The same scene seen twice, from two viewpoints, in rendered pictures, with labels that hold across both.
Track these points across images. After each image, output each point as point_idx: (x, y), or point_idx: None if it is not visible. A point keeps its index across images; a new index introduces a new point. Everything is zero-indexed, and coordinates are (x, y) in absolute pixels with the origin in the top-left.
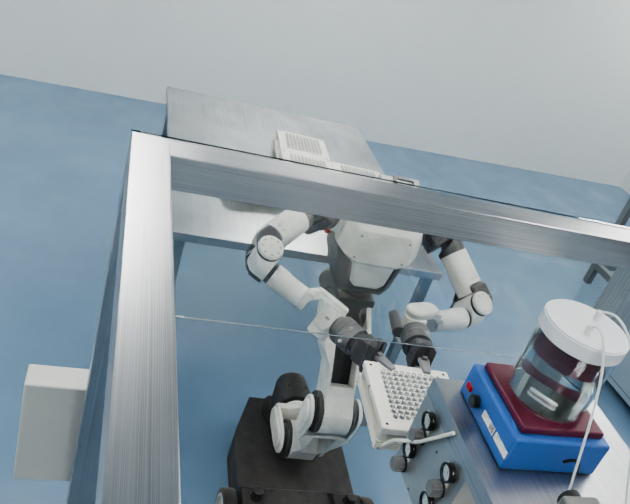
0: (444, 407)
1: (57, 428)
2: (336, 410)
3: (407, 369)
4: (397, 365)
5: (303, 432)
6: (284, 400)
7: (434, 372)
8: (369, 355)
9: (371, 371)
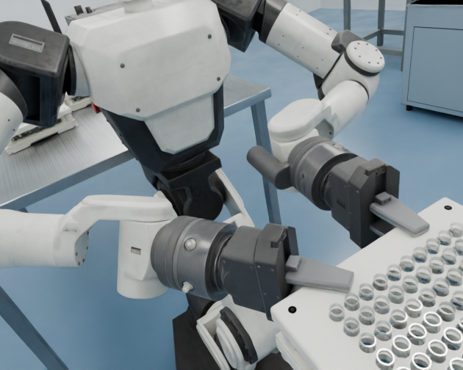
0: None
1: None
2: (263, 322)
3: (376, 253)
4: (348, 260)
5: (241, 368)
6: (202, 311)
7: (428, 216)
8: (273, 285)
9: (309, 334)
